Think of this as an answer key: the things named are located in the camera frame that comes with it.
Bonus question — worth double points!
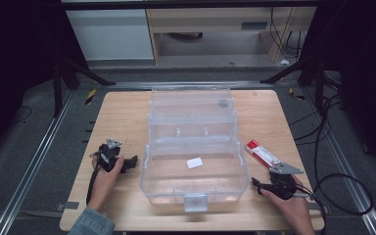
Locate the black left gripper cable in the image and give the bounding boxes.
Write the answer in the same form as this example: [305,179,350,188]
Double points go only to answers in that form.
[85,164,100,206]

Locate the grey tape strip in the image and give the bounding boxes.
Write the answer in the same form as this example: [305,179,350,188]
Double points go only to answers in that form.
[56,201,80,212]

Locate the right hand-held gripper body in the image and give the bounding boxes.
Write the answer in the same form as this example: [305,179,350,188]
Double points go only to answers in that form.
[267,162,305,201]

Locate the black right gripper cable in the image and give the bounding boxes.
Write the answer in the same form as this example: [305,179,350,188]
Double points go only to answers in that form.
[293,191,328,235]

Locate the thin black floor cable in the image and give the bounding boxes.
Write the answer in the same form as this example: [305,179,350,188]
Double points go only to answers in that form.
[288,101,345,146]

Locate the light wooden desk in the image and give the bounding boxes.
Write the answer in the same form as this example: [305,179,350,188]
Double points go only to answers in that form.
[146,7,317,65]

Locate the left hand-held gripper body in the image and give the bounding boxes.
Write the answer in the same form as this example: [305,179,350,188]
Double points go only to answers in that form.
[89,138,125,173]

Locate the white cabinet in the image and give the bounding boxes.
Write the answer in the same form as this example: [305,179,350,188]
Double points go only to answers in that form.
[66,9,155,62]

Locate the red and white carton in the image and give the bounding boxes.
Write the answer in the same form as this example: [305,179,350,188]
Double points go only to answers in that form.
[244,139,283,169]

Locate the person's left hand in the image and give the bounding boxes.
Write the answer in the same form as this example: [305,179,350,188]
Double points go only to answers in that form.
[87,157,125,213]

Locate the black hanging desk cables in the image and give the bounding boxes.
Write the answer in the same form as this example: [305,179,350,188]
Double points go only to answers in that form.
[268,7,308,60]

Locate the clear plastic storage box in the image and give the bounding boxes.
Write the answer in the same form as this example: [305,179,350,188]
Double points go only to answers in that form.
[139,85,251,213]

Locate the person's right hand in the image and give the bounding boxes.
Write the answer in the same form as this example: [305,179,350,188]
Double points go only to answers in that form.
[261,175,315,230]

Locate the white card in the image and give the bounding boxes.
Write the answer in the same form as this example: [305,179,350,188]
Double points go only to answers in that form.
[186,157,204,169]

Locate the yellow black tape piece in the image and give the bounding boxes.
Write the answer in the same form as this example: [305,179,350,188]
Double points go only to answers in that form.
[84,88,98,106]
[288,87,306,102]

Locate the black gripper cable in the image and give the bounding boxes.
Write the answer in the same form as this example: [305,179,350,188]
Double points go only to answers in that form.
[85,164,100,206]
[293,191,328,235]

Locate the metal floor rail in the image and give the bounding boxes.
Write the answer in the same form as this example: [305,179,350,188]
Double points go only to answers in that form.
[0,89,76,235]
[302,87,376,235]

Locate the black metal stand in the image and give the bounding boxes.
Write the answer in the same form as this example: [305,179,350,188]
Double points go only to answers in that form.
[52,55,117,118]
[259,58,328,114]

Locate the looped black floor cable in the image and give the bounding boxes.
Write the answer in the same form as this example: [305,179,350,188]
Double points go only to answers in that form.
[312,92,375,216]

